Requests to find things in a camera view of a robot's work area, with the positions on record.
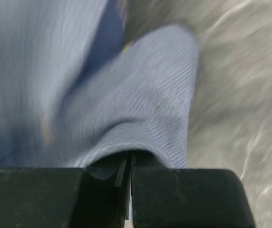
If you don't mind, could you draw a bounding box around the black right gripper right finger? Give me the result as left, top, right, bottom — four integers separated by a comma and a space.
131, 152, 256, 228

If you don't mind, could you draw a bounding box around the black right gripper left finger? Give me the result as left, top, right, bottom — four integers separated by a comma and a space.
0, 154, 129, 228

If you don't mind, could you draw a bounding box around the blue fish print pillowcase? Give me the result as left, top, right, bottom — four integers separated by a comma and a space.
0, 0, 199, 169

